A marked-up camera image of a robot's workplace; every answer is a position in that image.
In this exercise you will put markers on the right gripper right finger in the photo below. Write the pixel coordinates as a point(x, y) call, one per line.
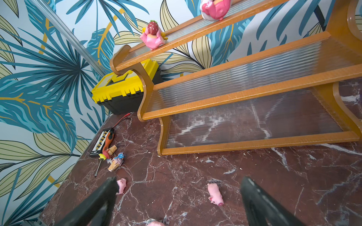
point(262, 209)

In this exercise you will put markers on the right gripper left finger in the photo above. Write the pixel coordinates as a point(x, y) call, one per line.
point(97, 209)

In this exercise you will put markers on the ice cream cone figure toy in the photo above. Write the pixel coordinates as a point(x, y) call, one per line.
point(116, 162)

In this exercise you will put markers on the pink strawberry cake figure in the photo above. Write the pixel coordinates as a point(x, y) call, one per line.
point(152, 36)

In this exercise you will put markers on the pink round pig figure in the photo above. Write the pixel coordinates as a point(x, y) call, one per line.
point(215, 10)

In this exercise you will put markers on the yellow black toolbox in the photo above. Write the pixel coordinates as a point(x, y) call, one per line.
point(120, 94)

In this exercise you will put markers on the orange clear plastic shelf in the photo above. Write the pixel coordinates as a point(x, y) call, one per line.
point(284, 96)

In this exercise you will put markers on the orange handled screwdriver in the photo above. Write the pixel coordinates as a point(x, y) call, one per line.
point(102, 156)

